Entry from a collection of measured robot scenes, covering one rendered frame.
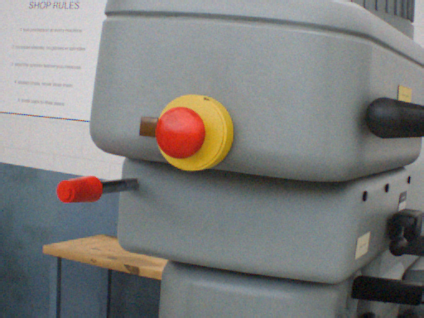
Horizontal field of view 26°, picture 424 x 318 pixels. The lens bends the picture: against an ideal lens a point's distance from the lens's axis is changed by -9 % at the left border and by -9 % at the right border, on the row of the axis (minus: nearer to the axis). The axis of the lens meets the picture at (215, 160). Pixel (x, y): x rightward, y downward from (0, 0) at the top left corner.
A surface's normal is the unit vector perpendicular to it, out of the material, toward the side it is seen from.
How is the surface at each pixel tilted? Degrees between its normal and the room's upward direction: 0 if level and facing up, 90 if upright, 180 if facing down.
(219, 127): 90
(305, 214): 90
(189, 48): 90
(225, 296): 90
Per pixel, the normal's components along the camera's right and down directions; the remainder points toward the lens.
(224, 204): -0.36, 0.04
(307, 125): -0.07, 0.07
